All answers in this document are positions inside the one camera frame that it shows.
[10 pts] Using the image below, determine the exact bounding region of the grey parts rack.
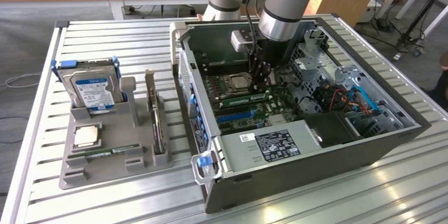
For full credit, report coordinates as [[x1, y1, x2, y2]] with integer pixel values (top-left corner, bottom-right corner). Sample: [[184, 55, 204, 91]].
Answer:
[[59, 76, 175, 190]]

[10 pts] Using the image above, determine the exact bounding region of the silver chipset heatsink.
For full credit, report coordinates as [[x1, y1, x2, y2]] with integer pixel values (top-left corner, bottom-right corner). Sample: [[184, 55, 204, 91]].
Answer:
[[268, 115, 287, 127]]

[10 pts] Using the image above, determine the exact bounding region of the open black PC case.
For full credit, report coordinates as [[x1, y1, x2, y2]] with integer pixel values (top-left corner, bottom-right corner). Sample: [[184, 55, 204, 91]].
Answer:
[[170, 13, 432, 214]]

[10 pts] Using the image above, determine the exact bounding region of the seated person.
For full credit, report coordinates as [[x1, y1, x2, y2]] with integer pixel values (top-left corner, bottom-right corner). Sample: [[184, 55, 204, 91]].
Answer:
[[418, 52, 448, 101]]

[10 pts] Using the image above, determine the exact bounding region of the blue disk wire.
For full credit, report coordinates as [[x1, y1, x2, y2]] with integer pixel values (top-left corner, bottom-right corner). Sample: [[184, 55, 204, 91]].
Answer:
[[350, 84, 383, 116]]

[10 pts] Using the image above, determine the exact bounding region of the hard disk in blue caddy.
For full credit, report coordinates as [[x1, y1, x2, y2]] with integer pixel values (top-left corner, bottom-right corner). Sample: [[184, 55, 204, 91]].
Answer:
[[51, 56, 122, 114]]

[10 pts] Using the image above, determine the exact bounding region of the black tripod stand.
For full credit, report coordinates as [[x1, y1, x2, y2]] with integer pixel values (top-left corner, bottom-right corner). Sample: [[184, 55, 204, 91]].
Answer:
[[395, 0, 448, 61]]

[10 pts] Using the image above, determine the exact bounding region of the black power brick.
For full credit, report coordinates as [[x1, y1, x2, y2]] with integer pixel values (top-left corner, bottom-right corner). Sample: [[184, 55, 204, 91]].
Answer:
[[376, 18, 394, 32]]

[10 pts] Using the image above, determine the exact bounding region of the graphics card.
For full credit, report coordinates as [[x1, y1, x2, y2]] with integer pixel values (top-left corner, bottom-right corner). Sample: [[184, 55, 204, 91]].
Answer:
[[144, 69, 167, 155]]

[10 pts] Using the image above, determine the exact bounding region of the white floor cable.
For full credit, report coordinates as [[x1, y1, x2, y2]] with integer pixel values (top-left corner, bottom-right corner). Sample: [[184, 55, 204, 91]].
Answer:
[[6, 73, 43, 89]]

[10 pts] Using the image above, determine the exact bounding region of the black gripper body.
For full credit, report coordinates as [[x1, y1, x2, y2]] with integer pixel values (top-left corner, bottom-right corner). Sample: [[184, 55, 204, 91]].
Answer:
[[255, 37, 290, 69]]

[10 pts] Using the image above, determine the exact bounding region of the CPU socket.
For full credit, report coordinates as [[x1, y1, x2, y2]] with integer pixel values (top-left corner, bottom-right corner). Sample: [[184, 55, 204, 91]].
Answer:
[[223, 73, 254, 95]]

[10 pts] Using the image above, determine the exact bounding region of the silver CPU chip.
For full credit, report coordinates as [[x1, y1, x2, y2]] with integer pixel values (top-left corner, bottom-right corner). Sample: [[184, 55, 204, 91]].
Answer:
[[74, 126, 102, 147]]

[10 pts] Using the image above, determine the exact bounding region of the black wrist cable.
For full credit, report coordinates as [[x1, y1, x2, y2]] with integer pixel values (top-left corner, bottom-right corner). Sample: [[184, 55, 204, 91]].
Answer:
[[244, 0, 264, 51]]

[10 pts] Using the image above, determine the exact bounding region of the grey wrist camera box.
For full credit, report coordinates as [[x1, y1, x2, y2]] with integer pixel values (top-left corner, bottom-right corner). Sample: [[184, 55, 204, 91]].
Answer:
[[231, 30, 260, 51]]

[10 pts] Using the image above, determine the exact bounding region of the green motherboard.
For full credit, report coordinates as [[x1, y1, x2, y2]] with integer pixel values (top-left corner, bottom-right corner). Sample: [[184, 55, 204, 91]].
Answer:
[[202, 60, 306, 135]]

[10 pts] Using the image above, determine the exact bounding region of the grey power supply unit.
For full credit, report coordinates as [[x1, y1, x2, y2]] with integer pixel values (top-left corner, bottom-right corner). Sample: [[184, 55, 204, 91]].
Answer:
[[219, 119, 324, 174]]

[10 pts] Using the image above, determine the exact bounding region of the blue expansion slot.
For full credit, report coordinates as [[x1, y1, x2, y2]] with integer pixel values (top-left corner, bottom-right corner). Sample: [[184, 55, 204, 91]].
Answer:
[[216, 111, 255, 124]]

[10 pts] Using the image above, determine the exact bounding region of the metal disk bay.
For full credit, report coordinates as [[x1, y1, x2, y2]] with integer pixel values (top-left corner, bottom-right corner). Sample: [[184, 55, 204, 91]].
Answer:
[[290, 41, 351, 104]]

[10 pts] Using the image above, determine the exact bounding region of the red power wire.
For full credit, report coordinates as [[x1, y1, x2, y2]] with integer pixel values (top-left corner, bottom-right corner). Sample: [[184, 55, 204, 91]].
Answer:
[[331, 89, 372, 113]]

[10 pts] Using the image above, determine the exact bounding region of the white box on floor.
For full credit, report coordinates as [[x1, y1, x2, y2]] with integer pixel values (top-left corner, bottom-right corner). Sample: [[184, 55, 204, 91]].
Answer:
[[360, 0, 383, 23]]

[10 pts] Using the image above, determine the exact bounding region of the green RAM stick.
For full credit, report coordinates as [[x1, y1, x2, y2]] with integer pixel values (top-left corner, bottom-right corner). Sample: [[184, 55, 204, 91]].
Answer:
[[222, 91, 274, 107], [68, 143, 142, 159]]

